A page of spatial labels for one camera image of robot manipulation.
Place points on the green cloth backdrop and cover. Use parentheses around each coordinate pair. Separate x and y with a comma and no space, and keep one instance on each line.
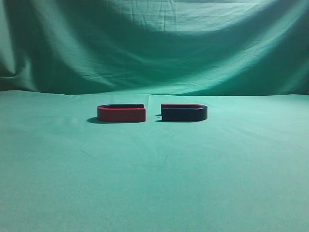
(243,169)

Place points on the red-fronted horseshoe magnet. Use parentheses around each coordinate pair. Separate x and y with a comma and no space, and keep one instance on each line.
(121,113)

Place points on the blue-fronted horseshoe magnet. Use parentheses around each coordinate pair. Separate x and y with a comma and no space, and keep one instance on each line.
(184,112)

